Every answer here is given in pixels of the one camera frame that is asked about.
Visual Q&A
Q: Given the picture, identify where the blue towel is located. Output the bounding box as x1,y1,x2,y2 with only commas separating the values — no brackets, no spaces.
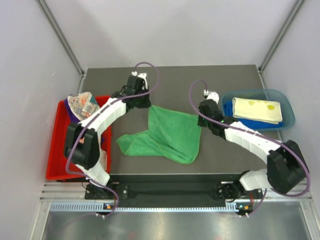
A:
223,101,284,130

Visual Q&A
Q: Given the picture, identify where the green towel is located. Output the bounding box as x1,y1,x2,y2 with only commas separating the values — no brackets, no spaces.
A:
116,105,202,165

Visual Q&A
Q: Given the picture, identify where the yellow patterned towel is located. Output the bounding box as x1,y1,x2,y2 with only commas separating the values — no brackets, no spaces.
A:
232,97,283,124

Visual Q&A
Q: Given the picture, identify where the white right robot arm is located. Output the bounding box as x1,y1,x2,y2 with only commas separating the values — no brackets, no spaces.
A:
198,99,309,198

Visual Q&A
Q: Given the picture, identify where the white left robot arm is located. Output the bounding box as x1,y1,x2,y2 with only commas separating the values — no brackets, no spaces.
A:
63,71,151,199

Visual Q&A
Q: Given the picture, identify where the translucent blue tray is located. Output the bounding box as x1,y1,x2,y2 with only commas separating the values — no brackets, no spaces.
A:
220,89,296,131

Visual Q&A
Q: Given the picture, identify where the light patterned towel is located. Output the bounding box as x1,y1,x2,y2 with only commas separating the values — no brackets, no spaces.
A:
63,92,107,176

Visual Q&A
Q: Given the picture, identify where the purple towel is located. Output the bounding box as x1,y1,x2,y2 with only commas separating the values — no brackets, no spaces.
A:
63,98,81,123

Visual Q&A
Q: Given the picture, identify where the red plastic bin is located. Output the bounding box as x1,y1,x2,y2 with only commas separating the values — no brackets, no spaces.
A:
46,95,112,182

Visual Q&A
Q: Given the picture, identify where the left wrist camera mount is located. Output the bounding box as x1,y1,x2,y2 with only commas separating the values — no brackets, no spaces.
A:
131,71,149,89

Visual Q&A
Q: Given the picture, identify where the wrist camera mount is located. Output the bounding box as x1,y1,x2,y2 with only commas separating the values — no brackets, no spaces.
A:
131,71,149,89
203,89,220,103

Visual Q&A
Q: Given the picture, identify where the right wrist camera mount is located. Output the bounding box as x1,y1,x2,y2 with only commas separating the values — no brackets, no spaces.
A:
203,89,220,103

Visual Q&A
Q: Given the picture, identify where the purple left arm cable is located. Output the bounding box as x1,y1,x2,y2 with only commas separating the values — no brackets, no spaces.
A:
65,61,160,218

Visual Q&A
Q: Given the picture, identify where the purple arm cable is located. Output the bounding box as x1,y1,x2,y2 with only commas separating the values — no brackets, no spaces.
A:
188,79,311,218
65,61,160,218

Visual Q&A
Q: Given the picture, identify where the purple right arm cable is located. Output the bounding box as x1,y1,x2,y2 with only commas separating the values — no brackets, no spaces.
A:
188,79,311,218

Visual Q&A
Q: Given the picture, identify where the white slotted cable duct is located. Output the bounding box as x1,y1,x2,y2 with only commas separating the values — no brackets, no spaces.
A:
50,202,250,213

